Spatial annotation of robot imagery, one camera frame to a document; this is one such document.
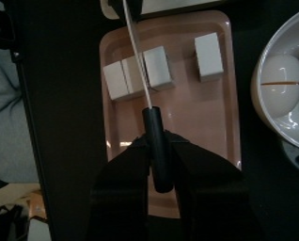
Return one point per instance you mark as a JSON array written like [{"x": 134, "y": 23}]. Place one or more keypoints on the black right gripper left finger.
[{"x": 121, "y": 188}]

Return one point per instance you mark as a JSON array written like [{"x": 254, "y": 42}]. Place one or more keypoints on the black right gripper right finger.
[{"x": 210, "y": 191}]

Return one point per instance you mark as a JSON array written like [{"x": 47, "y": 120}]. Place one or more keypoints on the white sushi roll piece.
[
  {"x": 117, "y": 81},
  {"x": 158, "y": 67},
  {"x": 209, "y": 56}
]

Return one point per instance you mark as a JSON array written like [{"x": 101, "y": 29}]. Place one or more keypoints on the grey round lid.
[{"x": 298, "y": 157}]

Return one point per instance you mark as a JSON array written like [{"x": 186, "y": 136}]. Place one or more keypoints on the pink plastic tray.
[{"x": 198, "y": 106}]

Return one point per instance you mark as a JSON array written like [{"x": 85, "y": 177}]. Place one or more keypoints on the black bag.
[{"x": 6, "y": 222}]

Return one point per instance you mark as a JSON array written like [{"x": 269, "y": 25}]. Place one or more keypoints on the white bowl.
[{"x": 282, "y": 88}]

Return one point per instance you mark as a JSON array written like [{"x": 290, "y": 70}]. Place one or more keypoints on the white toy egg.
[{"x": 282, "y": 85}]

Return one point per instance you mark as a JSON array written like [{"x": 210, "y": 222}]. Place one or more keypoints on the white cutting board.
[{"x": 165, "y": 6}]

